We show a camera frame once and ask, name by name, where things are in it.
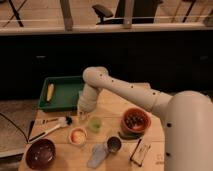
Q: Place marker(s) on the clear plastic bottle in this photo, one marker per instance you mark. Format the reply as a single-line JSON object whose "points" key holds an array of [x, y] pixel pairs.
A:
{"points": [[98, 155]]}

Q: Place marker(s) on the green plastic tray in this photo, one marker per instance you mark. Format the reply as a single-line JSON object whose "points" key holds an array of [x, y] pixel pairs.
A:
{"points": [[65, 95]]}

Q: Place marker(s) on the metal measuring cup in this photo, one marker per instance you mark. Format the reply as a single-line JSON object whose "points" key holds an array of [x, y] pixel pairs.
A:
{"points": [[114, 144]]}

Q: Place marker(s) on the terracotta bowl with berries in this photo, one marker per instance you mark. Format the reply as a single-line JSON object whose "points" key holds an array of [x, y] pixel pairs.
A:
{"points": [[135, 120]]}

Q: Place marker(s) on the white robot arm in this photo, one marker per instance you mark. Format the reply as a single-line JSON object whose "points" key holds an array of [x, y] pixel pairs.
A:
{"points": [[186, 118]]}

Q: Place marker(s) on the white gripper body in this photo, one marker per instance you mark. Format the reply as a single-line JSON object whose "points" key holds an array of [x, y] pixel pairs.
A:
{"points": [[87, 101]]}

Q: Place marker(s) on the green leaf mat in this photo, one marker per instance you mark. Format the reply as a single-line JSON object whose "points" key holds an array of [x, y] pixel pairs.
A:
{"points": [[128, 137]]}

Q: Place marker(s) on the small cardboard box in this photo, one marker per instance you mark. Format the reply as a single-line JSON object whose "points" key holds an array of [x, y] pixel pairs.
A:
{"points": [[140, 151]]}

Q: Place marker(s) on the dark red bowl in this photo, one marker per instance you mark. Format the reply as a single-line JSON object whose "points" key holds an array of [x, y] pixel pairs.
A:
{"points": [[40, 154]]}

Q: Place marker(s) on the yellow corn cob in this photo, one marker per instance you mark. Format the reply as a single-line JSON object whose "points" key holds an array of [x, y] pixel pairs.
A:
{"points": [[50, 91]]}

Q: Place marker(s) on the green plastic cup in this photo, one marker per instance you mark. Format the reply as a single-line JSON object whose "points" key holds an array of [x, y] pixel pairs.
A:
{"points": [[94, 124]]}

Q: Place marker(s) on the black office chair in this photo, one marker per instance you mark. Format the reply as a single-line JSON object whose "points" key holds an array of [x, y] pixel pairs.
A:
{"points": [[142, 12]]}

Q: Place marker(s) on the paper cup with apple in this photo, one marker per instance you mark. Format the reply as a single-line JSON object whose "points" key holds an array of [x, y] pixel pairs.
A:
{"points": [[77, 136]]}

